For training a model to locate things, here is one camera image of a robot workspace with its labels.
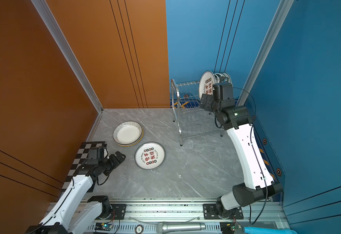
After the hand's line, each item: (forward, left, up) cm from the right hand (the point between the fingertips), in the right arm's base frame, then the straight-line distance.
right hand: (213, 99), depth 69 cm
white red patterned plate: (-9, +35, -40) cm, 54 cm away
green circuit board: (-46, +54, -41) cm, 82 cm away
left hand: (-14, +50, -32) cm, 61 cm away
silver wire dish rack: (+22, +7, -40) cm, 46 cm away
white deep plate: (+6, +52, -35) cm, 63 cm away
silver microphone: (-47, +24, -36) cm, 64 cm away
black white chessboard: (-12, +77, -36) cm, 86 cm away
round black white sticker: (-47, +36, -40) cm, 72 cm away
